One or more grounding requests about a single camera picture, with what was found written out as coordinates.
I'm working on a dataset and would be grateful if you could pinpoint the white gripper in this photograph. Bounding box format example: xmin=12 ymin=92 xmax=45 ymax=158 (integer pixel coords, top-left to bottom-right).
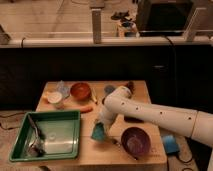
xmin=98 ymin=106 xmax=117 ymax=131

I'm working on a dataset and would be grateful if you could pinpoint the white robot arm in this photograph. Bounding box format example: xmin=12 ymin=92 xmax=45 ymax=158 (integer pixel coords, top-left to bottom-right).
xmin=99 ymin=86 xmax=213 ymax=148

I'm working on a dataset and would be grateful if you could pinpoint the green plastic tray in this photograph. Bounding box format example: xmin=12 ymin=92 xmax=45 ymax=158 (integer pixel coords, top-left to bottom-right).
xmin=9 ymin=110 xmax=81 ymax=162

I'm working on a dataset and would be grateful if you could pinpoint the metal utensil in tray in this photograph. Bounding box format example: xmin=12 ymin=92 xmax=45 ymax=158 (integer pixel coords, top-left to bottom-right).
xmin=28 ymin=116 xmax=45 ymax=157

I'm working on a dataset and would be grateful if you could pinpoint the orange carrot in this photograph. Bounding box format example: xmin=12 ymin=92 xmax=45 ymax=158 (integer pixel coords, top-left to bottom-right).
xmin=79 ymin=106 xmax=93 ymax=113

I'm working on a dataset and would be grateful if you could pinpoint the small metal utensil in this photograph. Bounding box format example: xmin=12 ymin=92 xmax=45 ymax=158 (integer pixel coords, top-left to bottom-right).
xmin=111 ymin=138 xmax=121 ymax=147

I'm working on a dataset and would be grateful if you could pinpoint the black rectangular block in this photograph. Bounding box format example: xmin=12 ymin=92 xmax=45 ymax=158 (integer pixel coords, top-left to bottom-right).
xmin=124 ymin=116 xmax=144 ymax=123

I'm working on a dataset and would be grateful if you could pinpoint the wooden cutting board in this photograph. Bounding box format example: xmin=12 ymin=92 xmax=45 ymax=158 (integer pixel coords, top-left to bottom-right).
xmin=15 ymin=80 xmax=168 ymax=167

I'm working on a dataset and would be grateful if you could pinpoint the orange bowl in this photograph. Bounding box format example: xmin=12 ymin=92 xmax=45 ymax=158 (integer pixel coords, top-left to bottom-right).
xmin=70 ymin=82 xmax=91 ymax=101

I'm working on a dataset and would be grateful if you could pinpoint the purple bowl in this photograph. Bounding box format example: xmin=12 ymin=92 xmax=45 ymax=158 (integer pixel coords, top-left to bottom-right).
xmin=121 ymin=127 xmax=151 ymax=158

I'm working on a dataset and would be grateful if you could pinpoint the brown object at back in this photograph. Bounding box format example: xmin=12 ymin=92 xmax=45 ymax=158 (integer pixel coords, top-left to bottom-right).
xmin=126 ymin=81 xmax=135 ymax=93

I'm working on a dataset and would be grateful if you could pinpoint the clear plastic bag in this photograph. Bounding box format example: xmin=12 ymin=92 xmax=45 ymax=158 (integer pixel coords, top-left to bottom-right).
xmin=56 ymin=81 xmax=70 ymax=98

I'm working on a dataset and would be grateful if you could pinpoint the white cup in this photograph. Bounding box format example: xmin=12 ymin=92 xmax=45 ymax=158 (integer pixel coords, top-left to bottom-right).
xmin=47 ymin=91 xmax=63 ymax=108

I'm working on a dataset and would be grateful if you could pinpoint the blue box on floor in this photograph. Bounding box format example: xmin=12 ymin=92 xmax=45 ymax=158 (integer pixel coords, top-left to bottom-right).
xmin=162 ymin=135 xmax=180 ymax=155

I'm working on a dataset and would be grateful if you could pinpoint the dark monitor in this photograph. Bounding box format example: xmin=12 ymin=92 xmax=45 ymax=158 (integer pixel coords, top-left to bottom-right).
xmin=136 ymin=0 xmax=193 ymax=32

